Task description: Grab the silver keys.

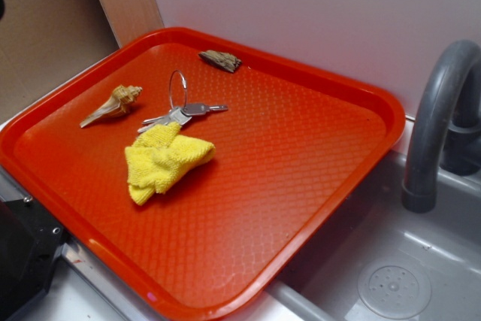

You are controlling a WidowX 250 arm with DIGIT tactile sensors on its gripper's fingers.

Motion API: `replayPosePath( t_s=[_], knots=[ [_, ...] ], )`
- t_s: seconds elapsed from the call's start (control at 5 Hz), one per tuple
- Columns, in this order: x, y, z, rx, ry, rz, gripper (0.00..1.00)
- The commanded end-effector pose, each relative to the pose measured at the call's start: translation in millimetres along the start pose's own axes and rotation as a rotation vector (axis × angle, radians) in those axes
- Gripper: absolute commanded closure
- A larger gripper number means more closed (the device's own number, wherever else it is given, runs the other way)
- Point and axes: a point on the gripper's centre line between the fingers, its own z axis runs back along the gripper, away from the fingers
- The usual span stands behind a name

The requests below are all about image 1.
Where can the silver keys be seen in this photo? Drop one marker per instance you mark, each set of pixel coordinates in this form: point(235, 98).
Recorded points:
point(183, 113)

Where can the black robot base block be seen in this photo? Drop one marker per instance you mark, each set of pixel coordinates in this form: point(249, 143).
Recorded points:
point(31, 244)

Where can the red plastic tray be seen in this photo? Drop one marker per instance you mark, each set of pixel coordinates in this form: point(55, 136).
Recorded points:
point(293, 144)

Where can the brown bark wood piece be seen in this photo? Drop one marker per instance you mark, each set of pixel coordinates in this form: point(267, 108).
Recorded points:
point(221, 60)

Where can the yellow microfiber cloth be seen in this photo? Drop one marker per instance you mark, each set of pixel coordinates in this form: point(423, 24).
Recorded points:
point(160, 157)

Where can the beige spiral seashell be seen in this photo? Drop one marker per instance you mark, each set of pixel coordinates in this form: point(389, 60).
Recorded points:
point(119, 104)

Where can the grey plastic sink basin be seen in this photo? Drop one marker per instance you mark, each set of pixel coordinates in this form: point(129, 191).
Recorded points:
point(320, 282)

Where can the grey curved faucet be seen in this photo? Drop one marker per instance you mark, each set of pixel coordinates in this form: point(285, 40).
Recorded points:
point(446, 132)

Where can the round sink drain cover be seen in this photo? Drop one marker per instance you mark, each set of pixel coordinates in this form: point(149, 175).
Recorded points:
point(394, 288)

